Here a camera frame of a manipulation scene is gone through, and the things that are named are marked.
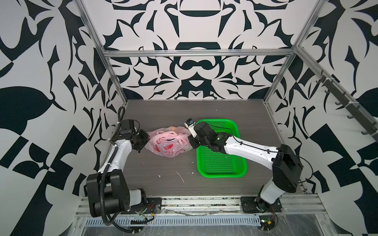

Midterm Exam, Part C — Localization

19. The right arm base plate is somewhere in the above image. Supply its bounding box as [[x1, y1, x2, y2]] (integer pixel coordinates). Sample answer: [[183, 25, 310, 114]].
[[240, 196, 282, 213]]

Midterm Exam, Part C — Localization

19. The small circuit board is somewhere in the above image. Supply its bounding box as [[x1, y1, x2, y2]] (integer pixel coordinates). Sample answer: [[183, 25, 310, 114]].
[[259, 215, 279, 232]]

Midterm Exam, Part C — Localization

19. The pink plastic bag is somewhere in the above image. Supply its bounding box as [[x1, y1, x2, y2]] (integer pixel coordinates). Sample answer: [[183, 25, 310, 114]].
[[145, 126, 193, 158]]

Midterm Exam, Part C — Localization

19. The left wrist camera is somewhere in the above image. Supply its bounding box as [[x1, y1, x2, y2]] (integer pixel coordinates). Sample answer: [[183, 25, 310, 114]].
[[117, 119, 140, 140]]

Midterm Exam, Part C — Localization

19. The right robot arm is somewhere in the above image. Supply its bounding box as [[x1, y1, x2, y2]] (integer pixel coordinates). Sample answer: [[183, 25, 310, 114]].
[[185, 119, 303, 211]]

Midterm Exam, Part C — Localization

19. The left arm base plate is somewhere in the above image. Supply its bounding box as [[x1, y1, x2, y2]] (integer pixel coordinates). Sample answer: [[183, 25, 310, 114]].
[[121, 198, 162, 215]]

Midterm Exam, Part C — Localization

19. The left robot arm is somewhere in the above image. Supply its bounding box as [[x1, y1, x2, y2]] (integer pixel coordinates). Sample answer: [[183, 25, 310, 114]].
[[86, 130, 149, 218]]

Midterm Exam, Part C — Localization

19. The white slotted cable duct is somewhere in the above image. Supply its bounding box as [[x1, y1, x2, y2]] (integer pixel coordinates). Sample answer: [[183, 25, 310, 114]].
[[84, 215, 262, 227]]

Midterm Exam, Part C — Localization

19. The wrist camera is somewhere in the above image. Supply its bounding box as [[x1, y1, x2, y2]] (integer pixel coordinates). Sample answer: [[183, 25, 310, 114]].
[[185, 118, 197, 138], [117, 119, 140, 140]]

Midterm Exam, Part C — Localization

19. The green plastic basket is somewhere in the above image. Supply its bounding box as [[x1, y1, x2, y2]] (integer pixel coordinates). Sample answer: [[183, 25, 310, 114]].
[[196, 119, 248, 178]]

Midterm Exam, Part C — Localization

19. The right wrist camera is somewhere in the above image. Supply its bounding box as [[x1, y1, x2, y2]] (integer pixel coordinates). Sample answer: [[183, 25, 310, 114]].
[[185, 118, 197, 138]]

